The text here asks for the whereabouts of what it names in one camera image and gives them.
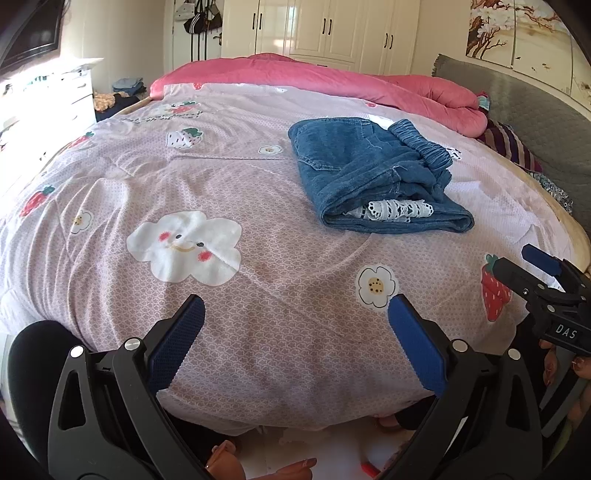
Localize blue denim lace-trimmed pants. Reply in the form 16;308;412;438
287;117;475;235

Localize right hand red nails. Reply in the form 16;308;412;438
540;335;590;437

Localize grey headboard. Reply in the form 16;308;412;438
433;54;590;231

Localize striped pillow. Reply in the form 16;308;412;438
477;119;543;173

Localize pink quilt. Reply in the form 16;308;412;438
150;53;488;138

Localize pink strawberry print bedsheet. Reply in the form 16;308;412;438
1;84;590;434

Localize white wardrobe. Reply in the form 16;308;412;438
221;0;421;75

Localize white dresser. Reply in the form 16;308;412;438
1;58;102;153

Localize clothes pile on floor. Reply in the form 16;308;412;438
92;81;147;122

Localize hanging bags on door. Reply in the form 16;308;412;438
171;0;223;67

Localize floral wall painting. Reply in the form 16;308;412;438
466;1;590;108

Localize wall-mounted black television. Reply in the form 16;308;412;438
0;0;70;75

